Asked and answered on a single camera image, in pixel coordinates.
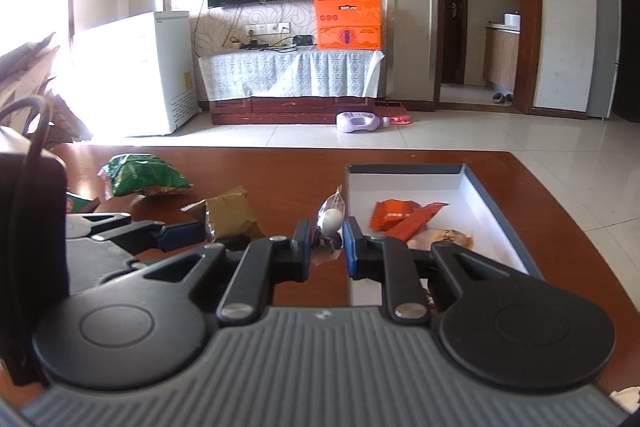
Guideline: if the red long snack packet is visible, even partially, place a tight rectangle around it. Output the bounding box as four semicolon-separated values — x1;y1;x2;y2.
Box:
385;202;447;242

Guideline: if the orange peanut snack bag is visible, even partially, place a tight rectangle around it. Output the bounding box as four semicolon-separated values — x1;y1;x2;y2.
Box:
407;229;474;251

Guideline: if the orange square snack packet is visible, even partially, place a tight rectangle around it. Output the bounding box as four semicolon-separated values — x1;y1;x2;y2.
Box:
369;199;421;232

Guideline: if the tan brown snack packet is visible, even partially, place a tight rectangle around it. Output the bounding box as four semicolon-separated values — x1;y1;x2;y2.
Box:
180;186;265;241

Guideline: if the green red snack bag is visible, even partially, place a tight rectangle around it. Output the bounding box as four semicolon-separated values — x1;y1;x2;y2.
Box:
66;192;100;213

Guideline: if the green chip bag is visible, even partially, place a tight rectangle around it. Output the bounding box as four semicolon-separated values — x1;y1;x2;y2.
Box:
99;154;192;197

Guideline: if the grey shallow tray box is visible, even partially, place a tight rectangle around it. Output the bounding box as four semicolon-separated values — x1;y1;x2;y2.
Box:
344;164;544;279

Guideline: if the white chest freezer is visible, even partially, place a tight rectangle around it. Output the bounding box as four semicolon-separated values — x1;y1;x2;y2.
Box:
55;11;198;138

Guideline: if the red floor mat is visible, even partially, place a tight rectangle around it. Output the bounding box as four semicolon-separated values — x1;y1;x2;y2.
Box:
374;101;412;126

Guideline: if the purple white floor toy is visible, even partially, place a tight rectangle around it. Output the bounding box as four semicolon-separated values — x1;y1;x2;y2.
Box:
335;112;390;134

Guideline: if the dark wood TV cabinet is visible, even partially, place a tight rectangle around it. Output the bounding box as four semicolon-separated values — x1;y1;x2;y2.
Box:
205;96;386;124

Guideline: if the white lace cabinet cloth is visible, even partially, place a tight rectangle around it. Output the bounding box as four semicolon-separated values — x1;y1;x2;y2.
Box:
195;46;384;102

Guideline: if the kitchen counter cabinet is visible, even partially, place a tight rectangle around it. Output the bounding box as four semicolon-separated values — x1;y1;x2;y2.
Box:
483;23;520;94

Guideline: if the orange gift box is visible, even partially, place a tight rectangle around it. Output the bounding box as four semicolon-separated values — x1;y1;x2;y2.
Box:
314;0;382;51

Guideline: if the black camera box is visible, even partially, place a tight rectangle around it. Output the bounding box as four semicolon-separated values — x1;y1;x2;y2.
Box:
0;94;70;388

